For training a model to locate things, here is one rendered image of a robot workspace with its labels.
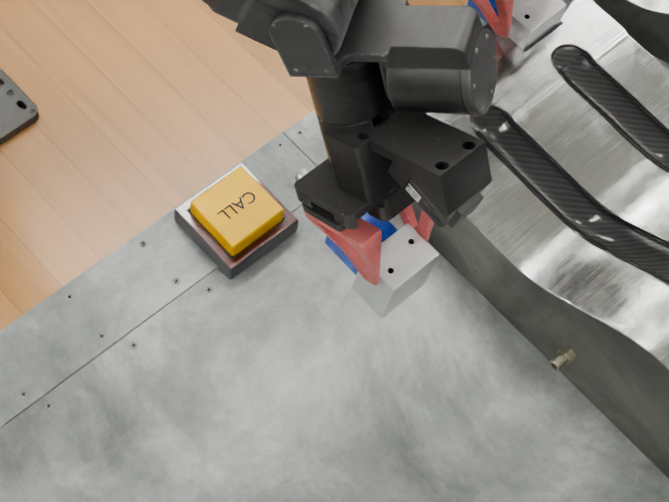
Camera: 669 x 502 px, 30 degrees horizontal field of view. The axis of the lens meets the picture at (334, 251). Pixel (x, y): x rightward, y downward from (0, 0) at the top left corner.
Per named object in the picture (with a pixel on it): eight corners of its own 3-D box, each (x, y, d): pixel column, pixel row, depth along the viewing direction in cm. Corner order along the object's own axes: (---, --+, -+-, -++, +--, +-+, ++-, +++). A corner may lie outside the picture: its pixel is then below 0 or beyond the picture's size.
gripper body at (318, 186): (454, 160, 92) (438, 78, 87) (353, 237, 88) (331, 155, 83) (394, 131, 96) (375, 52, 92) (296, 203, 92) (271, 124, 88)
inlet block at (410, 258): (273, 205, 103) (280, 172, 98) (318, 173, 105) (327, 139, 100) (381, 319, 99) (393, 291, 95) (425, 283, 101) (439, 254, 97)
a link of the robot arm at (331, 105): (423, 91, 88) (406, 7, 84) (398, 140, 85) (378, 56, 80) (334, 88, 91) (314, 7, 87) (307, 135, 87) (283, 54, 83)
